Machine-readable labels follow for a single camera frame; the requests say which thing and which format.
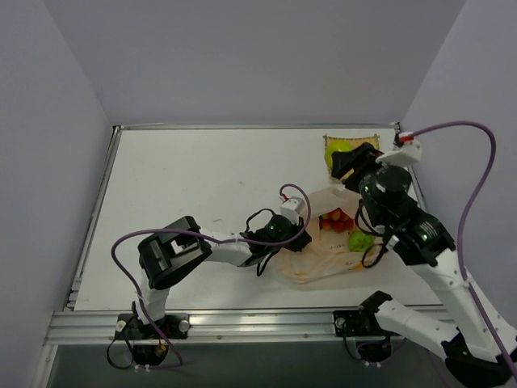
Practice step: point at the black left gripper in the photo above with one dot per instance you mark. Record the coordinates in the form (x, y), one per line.
(297, 241)

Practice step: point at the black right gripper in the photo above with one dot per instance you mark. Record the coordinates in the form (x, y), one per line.
(355, 162)

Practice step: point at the green fake apple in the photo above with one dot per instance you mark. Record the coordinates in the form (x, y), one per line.
(335, 146)

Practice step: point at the translucent printed plastic bag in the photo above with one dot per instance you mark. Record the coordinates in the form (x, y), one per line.
(327, 254)

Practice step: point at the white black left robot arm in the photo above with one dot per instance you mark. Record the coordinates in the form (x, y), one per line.
(168, 258)

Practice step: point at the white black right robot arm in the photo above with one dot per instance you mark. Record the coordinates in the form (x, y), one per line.
(479, 346)

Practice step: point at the red fake cherry tomatoes bunch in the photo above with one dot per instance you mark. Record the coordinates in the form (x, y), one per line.
(337, 221)

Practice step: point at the green fake pear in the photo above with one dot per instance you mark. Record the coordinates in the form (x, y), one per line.
(358, 241)

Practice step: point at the yellow woven bamboo mat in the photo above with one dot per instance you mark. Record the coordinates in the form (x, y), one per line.
(373, 140)

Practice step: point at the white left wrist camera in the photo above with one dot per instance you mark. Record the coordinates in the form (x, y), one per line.
(292, 209)

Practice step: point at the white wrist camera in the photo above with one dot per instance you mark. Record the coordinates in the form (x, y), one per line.
(407, 150)
(292, 209)

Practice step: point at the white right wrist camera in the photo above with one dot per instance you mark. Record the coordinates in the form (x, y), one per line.
(407, 150)

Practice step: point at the aluminium front frame rail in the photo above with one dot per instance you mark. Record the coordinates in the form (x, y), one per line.
(97, 327)

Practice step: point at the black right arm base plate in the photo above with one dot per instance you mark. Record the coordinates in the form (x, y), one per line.
(352, 323)

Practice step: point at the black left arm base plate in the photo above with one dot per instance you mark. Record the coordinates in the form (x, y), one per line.
(173, 326)

